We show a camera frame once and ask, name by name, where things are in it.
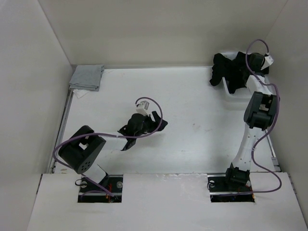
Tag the white plastic basket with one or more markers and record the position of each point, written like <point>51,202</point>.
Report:
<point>240,95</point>

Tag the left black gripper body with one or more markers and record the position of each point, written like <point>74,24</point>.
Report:
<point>148,126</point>

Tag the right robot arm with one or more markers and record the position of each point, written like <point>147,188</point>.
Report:
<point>260,117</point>

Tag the folded grey tank top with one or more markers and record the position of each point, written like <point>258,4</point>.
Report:
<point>87,77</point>

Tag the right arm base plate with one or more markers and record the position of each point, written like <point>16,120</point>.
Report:
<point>222,192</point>

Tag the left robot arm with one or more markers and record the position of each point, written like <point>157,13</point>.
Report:
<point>80,152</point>

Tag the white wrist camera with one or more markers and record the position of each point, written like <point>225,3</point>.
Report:
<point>267,61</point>
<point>142,108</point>

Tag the right metal table rail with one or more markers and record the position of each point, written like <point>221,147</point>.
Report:
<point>274,157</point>

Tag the folded white tank top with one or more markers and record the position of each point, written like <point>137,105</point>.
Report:
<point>80,93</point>

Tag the black tank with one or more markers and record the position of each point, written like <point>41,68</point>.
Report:
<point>222,67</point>
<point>240,73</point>

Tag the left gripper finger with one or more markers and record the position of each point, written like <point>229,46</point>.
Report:
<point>160,125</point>
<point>156,117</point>

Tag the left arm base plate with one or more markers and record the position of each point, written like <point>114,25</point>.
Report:
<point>90,193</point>

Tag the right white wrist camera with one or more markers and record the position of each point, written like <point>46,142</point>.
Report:
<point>267,61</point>

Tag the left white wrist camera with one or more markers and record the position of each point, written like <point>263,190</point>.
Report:
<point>142,108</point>

